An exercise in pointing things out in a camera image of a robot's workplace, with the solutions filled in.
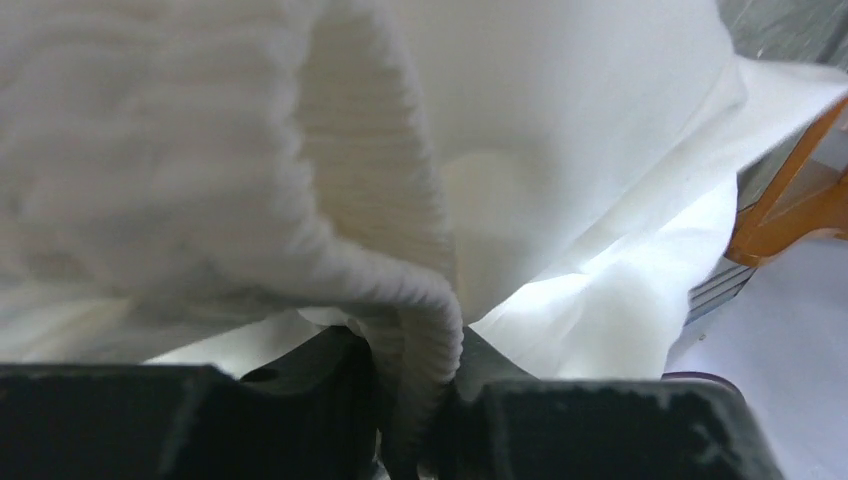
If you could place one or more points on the orange wooden shelf rack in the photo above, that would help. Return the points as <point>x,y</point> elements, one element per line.
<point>807,197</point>

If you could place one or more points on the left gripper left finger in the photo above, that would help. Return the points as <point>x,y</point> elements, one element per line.
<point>306,415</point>

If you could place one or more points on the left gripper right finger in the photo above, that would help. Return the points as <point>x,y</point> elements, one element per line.
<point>502,423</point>

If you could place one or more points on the white shorts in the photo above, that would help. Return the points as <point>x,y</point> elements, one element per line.
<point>214,183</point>

